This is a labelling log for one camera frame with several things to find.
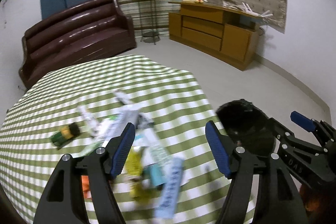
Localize green white plastic wrapper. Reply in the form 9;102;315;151
79;141;102;157

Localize dark red leather sofa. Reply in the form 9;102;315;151
18;0;137;89

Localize green bottle yellow label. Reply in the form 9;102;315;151
51;122;81;147

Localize green checkered tablecloth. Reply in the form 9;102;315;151
1;55;230;223

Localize orange wrapper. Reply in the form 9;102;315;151
81;176;92;199

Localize black metal plant stand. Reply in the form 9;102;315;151
137;0;160;45

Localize silver foil packet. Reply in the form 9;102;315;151
113;90;154;130

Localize yellow snack wrapper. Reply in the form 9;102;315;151
125;148;144;201

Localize wooden sideboard cabinet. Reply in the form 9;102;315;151
169;1;262;71

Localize white wifi router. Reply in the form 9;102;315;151
241;2;274;19

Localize white camel milk powder bag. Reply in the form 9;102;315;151
97;107;130;147

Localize black lined trash bin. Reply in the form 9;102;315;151
216;99;275;156

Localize white teal tube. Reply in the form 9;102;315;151
143;128;172;189

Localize silver wrapper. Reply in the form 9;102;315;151
77;105;100;137

